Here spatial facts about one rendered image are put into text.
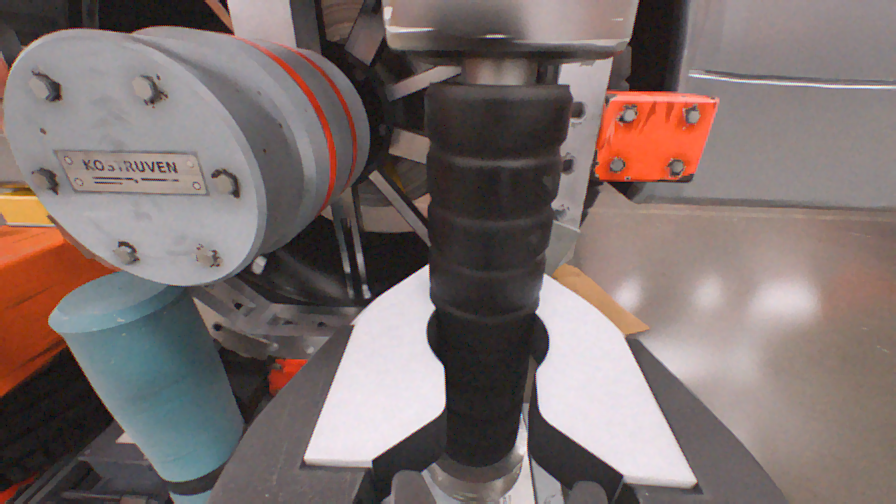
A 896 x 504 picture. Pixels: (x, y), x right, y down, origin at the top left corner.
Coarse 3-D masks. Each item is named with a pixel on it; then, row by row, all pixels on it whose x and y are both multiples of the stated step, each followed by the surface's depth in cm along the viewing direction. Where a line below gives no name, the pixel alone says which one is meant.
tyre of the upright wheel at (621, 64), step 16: (64, 0) 32; (80, 0) 33; (64, 16) 33; (80, 16) 33; (624, 64) 32; (624, 80) 34; (592, 192) 38; (256, 288) 48; (288, 304) 49; (304, 304) 49; (320, 304) 49
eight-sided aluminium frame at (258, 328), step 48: (0, 0) 27; (48, 0) 30; (0, 48) 27; (0, 96) 29; (576, 96) 26; (576, 144) 28; (576, 192) 30; (192, 288) 39; (240, 288) 44; (240, 336) 40; (288, 336) 40
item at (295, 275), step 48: (96, 0) 33; (144, 0) 37; (192, 0) 42; (336, 48) 35; (384, 48) 36; (384, 96) 37; (384, 144) 39; (384, 192) 42; (336, 240) 62; (384, 240) 65; (288, 288) 48; (336, 288) 50; (384, 288) 49
